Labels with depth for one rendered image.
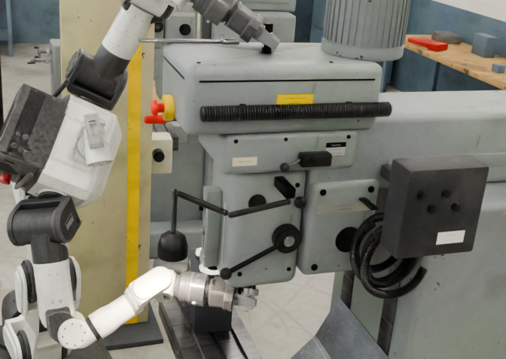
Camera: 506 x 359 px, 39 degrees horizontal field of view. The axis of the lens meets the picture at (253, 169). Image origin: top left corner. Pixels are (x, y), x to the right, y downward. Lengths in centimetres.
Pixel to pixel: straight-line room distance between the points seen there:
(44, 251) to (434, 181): 97
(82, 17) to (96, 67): 136
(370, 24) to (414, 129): 29
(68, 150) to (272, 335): 233
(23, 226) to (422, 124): 103
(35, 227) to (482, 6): 671
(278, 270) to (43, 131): 70
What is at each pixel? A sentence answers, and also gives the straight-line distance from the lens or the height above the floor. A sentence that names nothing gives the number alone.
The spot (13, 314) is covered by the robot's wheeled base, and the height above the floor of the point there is 74.
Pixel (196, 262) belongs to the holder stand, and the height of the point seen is 111.
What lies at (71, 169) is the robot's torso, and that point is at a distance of 193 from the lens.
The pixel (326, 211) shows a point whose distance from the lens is 178.
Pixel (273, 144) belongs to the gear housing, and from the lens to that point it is 165.
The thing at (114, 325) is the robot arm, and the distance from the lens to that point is 195.
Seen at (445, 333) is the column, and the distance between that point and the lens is 201.
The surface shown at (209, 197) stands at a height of 154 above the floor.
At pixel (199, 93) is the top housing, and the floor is 183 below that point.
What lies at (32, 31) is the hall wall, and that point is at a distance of 1077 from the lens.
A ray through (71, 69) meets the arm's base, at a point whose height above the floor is 176.
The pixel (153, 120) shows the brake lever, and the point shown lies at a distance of 178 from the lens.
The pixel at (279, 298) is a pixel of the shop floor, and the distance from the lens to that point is 435.
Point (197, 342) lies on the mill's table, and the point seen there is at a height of 92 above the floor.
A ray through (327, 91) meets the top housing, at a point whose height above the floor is 183.
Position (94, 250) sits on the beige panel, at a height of 49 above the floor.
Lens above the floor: 224
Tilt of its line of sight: 21 degrees down
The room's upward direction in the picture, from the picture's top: 4 degrees clockwise
